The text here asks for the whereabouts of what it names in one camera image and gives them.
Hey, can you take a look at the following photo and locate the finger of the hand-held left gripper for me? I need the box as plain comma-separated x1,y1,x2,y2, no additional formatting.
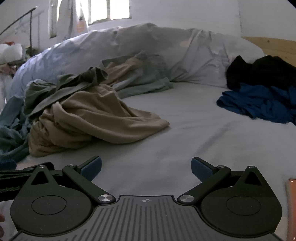
0,160,55,180

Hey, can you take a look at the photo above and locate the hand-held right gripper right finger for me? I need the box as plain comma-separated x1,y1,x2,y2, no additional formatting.
177,157,271,206

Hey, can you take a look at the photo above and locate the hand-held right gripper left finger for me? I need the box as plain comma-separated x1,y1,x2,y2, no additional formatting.
23,156,116,206

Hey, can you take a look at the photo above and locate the teal shirt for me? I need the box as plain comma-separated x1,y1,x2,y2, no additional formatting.
0,95,33,163

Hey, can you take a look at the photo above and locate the black metal clothes rack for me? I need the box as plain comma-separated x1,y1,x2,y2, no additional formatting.
0,6,38,56

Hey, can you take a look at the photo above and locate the beige garment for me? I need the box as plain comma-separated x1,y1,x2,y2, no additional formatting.
28,84,170,157

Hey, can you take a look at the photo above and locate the olive green garment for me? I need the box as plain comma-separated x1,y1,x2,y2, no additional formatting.
24,67,109,118

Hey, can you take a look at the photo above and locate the royal blue garment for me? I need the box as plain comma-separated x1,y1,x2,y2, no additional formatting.
217,83,296,126

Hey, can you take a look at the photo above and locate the tan cloth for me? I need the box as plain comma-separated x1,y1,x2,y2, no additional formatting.
104,56,144,87

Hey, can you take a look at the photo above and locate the pale grey garment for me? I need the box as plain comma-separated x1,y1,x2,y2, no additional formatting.
100,51,174,99

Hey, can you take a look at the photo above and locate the light blue duvet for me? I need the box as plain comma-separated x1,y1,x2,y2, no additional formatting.
7,23,265,102

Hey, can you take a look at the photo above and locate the black garment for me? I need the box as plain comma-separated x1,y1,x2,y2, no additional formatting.
226,55,296,92

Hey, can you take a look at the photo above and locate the white plush toy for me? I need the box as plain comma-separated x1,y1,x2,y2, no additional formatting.
0,44,26,64

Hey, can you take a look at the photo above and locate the wooden headboard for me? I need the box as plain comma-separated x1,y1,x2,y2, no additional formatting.
242,37,296,62

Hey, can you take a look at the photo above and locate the white printed curtain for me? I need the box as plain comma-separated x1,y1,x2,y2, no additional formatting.
48,0,89,39

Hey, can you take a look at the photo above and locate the bright window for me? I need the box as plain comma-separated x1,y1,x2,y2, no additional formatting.
74,0,132,25

